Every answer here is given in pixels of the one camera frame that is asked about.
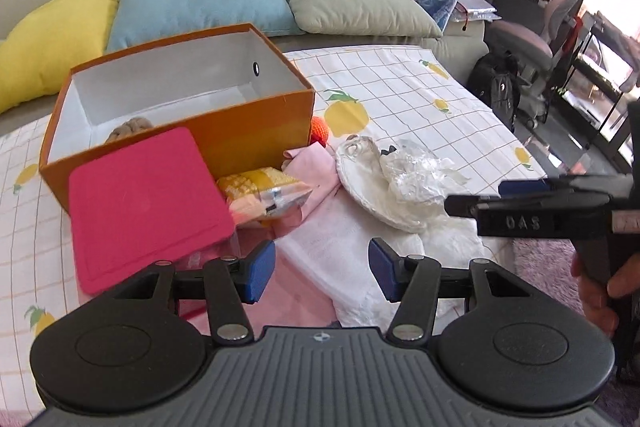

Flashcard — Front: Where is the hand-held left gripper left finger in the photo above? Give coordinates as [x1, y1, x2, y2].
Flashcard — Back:
[107, 239, 277, 343]

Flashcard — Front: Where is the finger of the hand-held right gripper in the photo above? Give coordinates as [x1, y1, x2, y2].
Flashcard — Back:
[444, 189, 612, 239]
[499, 174, 632, 202]

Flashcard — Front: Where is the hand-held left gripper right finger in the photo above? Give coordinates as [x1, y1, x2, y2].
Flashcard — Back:
[367, 238, 533, 343]

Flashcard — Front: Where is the orange storage box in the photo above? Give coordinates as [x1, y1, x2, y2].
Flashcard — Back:
[39, 23, 316, 212]

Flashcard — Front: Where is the orange crochet toy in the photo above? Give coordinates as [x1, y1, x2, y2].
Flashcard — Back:
[310, 117, 334, 148]

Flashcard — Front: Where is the person's right hand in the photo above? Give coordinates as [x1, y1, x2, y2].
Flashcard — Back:
[571, 254, 640, 338]

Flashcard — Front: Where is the white cloth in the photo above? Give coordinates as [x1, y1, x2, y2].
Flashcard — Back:
[277, 202, 496, 328]

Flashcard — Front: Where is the purple rug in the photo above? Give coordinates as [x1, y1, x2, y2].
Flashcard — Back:
[512, 237, 640, 410]

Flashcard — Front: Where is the pink towel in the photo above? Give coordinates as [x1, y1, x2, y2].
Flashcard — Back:
[175, 252, 337, 339]

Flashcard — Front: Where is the yellow snack packet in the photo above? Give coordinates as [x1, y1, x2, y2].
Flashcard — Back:
[216, 167, 313, 228]

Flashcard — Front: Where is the black backpack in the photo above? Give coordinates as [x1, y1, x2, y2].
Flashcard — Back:
[466, 52, 522, 132]

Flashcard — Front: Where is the clear plastic wrap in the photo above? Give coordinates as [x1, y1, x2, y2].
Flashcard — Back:
[380, 141, 471, 208]

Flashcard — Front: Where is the pink box lid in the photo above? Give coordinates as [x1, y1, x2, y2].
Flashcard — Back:
[67, 127, 236, 295]

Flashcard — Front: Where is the black metal rack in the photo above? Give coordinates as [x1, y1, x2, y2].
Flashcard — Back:
[550, 11, 640, 172]

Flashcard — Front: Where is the lemon print bed sheet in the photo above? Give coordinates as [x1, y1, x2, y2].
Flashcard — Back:
[0, 44, 548, 413]

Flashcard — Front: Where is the pink office chair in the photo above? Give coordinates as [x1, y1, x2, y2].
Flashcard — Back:
[487, 0, 586, 130]

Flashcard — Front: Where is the brown crochet toy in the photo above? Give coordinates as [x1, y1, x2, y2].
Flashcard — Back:
[105, 117, 154, 144]

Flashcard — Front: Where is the beige pillow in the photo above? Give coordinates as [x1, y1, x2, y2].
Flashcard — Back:
[253, 0, 443, 40]

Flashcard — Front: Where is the yellow pillow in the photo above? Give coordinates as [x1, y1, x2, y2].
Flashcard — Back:
[0, 0, 122, 115]

